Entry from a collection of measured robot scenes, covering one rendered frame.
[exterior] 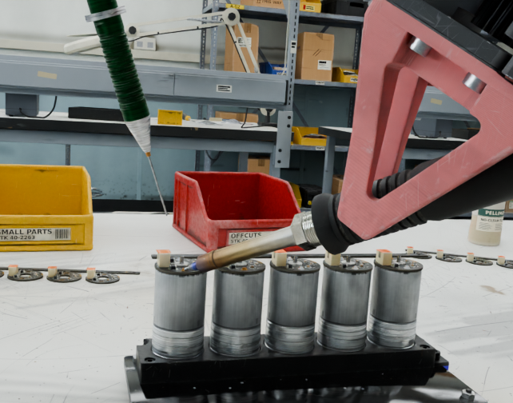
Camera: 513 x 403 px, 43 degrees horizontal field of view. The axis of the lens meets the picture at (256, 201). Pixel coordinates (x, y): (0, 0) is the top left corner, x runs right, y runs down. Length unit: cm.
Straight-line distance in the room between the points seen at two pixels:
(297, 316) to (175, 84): 229
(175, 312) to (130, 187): 444
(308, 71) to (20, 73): 240
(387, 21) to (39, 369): 24
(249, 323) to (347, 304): 5
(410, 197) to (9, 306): 29
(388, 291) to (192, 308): 10
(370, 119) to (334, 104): 478
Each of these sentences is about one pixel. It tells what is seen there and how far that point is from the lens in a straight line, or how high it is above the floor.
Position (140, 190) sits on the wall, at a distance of 474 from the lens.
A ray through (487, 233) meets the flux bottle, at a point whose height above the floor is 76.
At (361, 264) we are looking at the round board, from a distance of 33.
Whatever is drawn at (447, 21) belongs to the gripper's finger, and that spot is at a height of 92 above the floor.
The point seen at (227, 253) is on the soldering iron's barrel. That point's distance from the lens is 28.
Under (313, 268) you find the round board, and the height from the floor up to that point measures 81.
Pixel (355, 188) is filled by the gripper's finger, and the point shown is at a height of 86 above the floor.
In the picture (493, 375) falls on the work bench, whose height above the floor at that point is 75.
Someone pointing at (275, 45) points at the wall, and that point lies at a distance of 487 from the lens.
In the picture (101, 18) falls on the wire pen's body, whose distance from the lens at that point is 26.
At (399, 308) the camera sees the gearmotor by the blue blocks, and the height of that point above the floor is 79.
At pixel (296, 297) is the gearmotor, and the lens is 31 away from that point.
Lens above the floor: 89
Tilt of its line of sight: 9 degrees down
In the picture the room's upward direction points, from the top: 4 degrees clockwise
